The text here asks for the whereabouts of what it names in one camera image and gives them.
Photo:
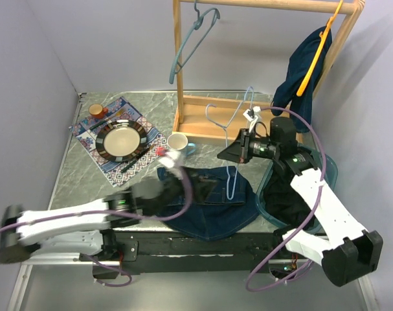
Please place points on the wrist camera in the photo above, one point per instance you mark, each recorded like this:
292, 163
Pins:
172, 160
253, 116

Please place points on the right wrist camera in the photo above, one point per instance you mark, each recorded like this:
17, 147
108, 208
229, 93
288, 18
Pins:
253, 116

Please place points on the teal plastic basket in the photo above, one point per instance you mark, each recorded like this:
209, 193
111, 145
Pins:
330, 177

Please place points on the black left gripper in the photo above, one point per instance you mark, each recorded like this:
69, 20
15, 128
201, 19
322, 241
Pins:
201, 189

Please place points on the blue patterned placemat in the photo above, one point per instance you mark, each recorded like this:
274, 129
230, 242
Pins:
111, 170

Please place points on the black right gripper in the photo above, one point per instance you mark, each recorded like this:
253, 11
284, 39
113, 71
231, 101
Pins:
239, 150

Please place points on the light blue mug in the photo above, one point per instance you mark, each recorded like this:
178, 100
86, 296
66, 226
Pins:
179, 142

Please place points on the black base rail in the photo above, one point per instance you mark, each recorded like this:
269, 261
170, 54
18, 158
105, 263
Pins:
138, 252

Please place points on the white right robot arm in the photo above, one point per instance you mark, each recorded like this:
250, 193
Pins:
349, 251

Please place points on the dark handled knife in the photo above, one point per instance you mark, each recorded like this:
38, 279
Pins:
133, 162

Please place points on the green handled fork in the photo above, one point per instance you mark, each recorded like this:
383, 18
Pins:
120, 112

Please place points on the wooden clothes rack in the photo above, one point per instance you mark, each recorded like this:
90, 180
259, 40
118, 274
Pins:
190, 118

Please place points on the black garment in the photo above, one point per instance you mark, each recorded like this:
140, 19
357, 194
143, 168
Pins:
283, 202

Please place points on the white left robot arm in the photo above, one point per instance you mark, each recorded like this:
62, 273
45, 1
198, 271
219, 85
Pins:
86, 228

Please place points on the dark denim skirt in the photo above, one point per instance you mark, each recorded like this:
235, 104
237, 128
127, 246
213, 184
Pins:
299, 64

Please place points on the yellow plastic hanger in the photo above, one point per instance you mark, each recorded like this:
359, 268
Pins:
323, 37

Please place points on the striped rim dinner plate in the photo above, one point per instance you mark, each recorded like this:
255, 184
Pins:
120, 141

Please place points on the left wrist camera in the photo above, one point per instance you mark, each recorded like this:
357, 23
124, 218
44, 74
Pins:
172, 160

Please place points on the orange small cup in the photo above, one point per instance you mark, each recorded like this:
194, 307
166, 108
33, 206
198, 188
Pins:
98, 111

